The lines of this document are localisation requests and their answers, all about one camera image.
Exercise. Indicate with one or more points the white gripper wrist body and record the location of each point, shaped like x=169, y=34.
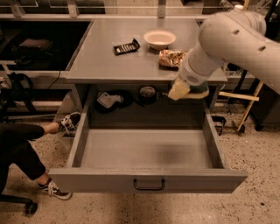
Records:
x=190, y=76

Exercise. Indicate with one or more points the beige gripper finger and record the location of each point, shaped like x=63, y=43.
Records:
x=179, y=89

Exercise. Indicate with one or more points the green and yellow sponge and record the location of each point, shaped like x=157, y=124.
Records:
x=198, y=92

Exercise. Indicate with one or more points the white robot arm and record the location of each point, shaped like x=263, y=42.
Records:
x=232, y=37

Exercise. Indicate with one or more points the grey cabinet counter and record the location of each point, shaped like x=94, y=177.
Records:
x=96, y=64

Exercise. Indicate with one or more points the grey open top drawer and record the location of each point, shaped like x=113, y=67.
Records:
x=173, y=141

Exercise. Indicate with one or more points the crumpled chip bag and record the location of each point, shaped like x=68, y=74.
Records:
x=170, y=58

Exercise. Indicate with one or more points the black tape roll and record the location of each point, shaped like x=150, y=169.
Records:
x=147, y=95

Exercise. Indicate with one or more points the white bowl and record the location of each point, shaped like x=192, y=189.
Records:
x=159, y=39

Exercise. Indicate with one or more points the black snack bar wrapper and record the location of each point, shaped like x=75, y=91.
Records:
x=131, y=47

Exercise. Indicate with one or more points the white tag on black object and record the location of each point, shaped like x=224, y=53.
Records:
x=111, y=100

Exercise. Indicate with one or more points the white bottle on shelf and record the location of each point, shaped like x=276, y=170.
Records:
x=238, y=8

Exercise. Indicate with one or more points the far black and white sneaker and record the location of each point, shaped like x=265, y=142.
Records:
x=69, y=122

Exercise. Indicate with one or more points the black and white sneaker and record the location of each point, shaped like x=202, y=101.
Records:
x=69, y=122
x=52, y=189

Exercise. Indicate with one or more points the dark box on shelf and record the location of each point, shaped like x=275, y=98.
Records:
x=35, y=46

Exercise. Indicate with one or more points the near black and white sneaker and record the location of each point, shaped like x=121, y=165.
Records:
x=52, y=189

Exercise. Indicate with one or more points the person's leg in black trousers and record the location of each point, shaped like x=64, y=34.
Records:
x=15, y=148

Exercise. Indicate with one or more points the office chair wheel base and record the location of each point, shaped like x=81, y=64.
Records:
x=30, y=207

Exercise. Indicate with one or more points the wooden stick frame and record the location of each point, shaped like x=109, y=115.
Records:
x=235, y=94

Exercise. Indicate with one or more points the black drawer handle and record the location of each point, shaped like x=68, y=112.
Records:
x=145, y=185

